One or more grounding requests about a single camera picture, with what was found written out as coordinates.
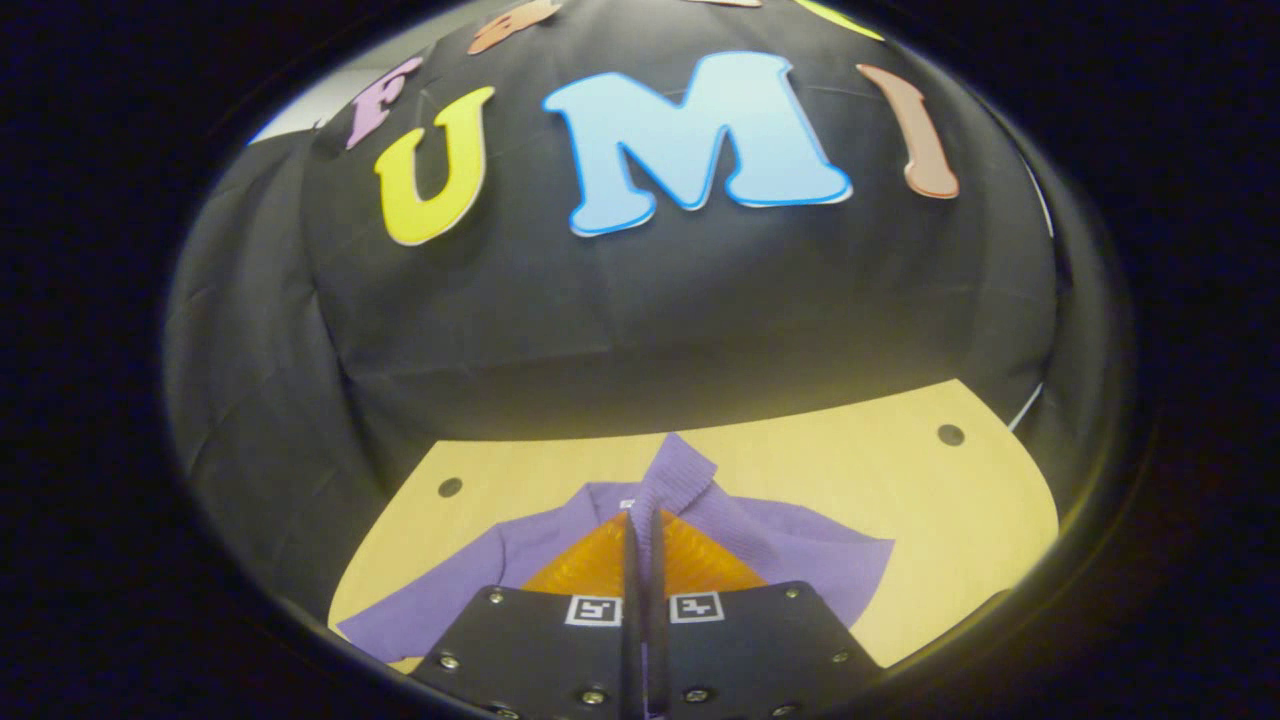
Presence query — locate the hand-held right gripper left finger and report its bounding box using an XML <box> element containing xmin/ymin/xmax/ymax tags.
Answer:
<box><xmin>408</xmin><ymin>510</ymin><xmax>641</xmax><ymax>720</ymax></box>

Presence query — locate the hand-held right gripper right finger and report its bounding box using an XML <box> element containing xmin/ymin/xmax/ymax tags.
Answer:
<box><xmin>648</xmin><ymin>508</ymin><xmax>886</xmax><ymax>720</ymax></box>

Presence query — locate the purple knit shirt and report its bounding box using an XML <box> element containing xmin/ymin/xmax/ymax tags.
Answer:
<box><xmin>337</xmin><ymin>432</ymin><xmax>896</xmax><ymax>720</ymax></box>

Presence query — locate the black backdrop cloth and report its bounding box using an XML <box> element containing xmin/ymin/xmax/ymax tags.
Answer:
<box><xmin>163</xmin><ymin>0</ymin><xmax>1076</xmax><ymax>621</ymax></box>

